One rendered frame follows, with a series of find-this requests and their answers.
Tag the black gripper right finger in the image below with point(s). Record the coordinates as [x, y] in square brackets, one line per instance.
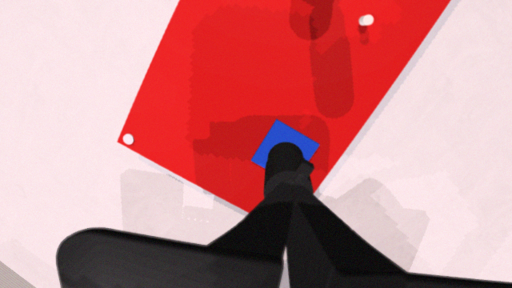
[322, 251]

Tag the red circuit board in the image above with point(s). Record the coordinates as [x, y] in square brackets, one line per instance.
[242, 95]

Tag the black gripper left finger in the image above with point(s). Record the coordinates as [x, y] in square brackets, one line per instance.
[249, 255]

